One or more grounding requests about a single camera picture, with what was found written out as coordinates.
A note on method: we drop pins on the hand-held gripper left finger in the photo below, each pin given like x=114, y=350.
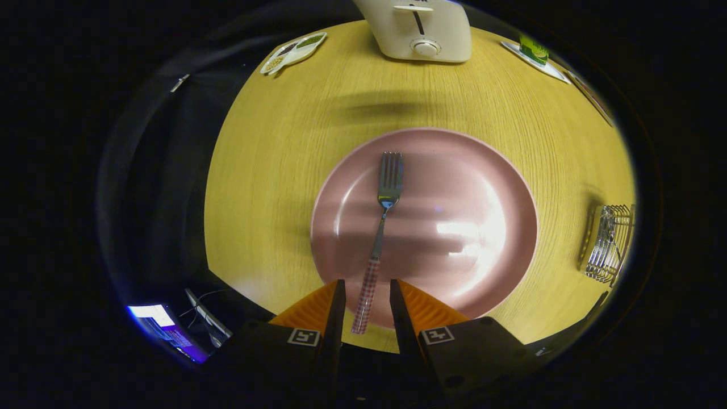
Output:
x=336, y=324

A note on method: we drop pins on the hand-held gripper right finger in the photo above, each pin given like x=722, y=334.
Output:
x=400, y=318

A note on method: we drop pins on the white keyboard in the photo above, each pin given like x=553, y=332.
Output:
x=207, y=318

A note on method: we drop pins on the pink plate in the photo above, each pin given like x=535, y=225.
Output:
x=454, y=187

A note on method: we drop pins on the lit computer monitor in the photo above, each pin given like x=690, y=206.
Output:
x=170, y=332

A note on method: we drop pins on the metal drainer basket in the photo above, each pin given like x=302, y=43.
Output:
x=610, y=244

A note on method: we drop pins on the white divided condiment dish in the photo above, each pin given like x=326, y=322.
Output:
x=292, y=54

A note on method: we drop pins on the white toaster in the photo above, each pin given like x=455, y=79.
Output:
x=397, y=34

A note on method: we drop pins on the silver cloth clip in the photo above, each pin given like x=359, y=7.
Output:
x=180, y=83

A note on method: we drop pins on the white coaster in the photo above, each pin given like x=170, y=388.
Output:
x=554, y=71

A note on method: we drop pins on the white plate of food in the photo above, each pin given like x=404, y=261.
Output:
x=593, y=99

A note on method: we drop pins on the green label drink bottle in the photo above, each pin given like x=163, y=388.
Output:
x=534, y=51

